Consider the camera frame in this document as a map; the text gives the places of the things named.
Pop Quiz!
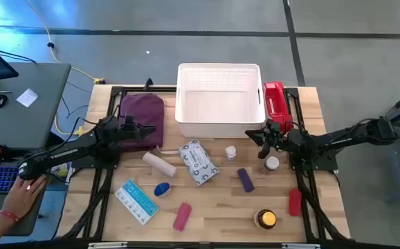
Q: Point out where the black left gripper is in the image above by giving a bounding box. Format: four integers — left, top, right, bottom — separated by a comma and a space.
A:
118, 115, 157, 142

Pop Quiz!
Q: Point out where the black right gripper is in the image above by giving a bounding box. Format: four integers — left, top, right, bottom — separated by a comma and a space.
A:
245, 120, 291, 159

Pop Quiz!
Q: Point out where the clear jar white lid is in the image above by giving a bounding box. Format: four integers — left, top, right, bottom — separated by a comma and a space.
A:
262, 156, 280, 174

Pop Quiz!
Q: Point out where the beige bandage roll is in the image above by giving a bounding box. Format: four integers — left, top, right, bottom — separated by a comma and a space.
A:
142, 151, 177, 178

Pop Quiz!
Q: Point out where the red first aid kit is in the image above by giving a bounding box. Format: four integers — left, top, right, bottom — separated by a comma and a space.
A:
262, 81, 293, 134

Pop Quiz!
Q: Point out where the purple bandage roll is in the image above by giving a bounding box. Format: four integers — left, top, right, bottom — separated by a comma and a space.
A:
237, 167, 255, 193

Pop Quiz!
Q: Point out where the grey patterned wipes pack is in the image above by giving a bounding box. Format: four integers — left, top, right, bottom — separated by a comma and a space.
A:
178, 138, 220, 187

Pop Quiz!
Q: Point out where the clear bottle blue lid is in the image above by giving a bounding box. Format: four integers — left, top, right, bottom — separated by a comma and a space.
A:
153, 182, 172, 198

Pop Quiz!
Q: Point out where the blue weekly pill organizer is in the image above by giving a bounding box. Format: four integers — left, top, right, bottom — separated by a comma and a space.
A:
113, 178, 160, 225

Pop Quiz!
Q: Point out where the red bandage roll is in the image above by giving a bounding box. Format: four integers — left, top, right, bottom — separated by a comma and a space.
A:
288, 188, 302, 217

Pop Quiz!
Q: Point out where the amber bottle yellow lid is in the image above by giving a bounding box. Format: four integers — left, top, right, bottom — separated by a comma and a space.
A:
253, 208, 278, 230

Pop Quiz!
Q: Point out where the pink bandage roll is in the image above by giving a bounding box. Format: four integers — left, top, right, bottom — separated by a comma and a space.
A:
172, 202, 193, 232

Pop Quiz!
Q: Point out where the white plastic basket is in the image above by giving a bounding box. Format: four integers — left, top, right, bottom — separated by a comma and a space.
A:
174, 62, 266, 138

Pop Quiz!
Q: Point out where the maroon cloth pouch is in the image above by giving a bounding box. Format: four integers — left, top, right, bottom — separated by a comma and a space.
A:
118, 93, 165, 151

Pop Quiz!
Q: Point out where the yellow labelled can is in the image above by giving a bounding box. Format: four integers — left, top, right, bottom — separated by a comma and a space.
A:
51, 162, 70, 178

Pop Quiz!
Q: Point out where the white paper note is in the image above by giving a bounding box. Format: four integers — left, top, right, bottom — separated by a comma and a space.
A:
16, 88, 39, 108

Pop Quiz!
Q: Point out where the person's hand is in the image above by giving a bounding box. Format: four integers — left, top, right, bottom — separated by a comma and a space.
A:
1, 174, 47, 221

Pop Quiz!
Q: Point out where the red wristband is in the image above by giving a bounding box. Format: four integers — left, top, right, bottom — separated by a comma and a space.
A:
0, 209, 20, 222

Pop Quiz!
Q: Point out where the white fabric strap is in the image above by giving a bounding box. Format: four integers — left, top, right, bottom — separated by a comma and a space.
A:
156, 145, 180, 155

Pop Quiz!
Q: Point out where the thin black floor cable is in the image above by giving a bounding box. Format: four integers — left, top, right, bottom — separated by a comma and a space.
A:
61, 81, 92, 120

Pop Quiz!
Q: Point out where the black metal table frame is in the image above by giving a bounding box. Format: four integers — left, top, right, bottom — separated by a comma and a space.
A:
56, 85, 352, 243

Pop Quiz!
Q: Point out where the silver metal bracket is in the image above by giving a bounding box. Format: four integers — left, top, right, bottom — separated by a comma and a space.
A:
282, 243, 321, 249
88, 241, 128, 249

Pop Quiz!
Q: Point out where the yellow cable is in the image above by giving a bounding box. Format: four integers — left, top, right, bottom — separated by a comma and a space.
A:
23, 0, 106, 136

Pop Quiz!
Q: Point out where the black monitor cable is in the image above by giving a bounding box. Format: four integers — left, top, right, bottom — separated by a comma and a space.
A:
0, 48, 37, 64

